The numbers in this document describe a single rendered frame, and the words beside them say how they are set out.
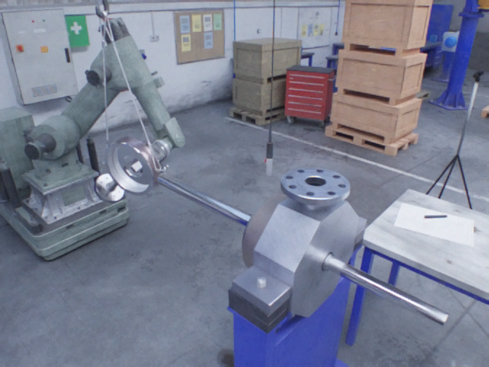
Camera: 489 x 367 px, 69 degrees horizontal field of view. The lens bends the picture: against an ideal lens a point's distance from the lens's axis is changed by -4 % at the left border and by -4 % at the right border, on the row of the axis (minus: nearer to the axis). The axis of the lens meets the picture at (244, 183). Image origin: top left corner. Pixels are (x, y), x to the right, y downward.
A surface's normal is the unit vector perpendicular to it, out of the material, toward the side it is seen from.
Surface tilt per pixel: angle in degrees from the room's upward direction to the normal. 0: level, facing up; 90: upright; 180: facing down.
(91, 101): 90
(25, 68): 90
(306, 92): 90
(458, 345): 0
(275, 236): 45
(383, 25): 90
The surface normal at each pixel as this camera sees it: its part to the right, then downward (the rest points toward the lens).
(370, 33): -0.69, 0.33
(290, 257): -0.48, -0.39
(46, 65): 0.72, 0.32
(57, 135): -0.11, 0.46
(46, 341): 0.00, -0.89
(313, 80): -0.42, 0.42
